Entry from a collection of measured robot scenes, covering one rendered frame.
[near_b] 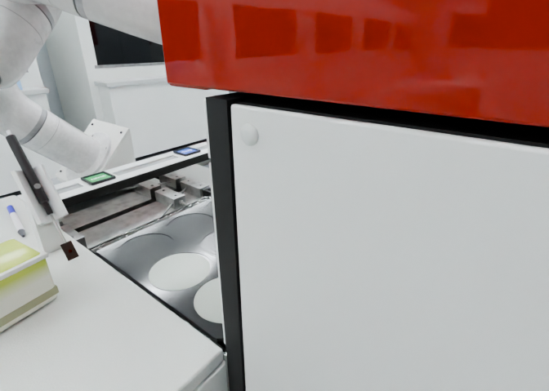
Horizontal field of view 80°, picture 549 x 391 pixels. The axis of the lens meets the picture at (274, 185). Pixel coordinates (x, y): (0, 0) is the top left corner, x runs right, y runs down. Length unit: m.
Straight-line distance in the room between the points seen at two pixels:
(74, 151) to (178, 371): 0.87
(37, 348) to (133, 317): 0.09
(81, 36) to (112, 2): 3.37
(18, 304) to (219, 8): 0.38
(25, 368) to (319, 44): 0.39
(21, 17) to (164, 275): 0.48
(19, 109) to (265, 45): 0.93
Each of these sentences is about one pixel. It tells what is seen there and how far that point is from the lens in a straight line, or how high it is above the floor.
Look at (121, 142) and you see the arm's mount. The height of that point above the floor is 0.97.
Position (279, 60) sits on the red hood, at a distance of 0.20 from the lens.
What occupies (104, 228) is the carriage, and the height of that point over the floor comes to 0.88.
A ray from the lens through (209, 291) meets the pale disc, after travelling 0.55.
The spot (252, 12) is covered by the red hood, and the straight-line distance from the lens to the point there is 0.21.
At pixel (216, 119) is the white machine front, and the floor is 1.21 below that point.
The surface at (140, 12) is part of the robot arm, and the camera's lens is 0.52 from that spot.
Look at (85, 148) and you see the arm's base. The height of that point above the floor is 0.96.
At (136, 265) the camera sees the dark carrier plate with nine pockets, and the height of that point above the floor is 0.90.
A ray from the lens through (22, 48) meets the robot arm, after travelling 0.70.
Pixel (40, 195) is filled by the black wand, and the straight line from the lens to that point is 0.55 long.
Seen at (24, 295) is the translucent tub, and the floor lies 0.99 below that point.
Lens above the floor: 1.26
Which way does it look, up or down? 23 degrees down
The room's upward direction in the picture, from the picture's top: straight up
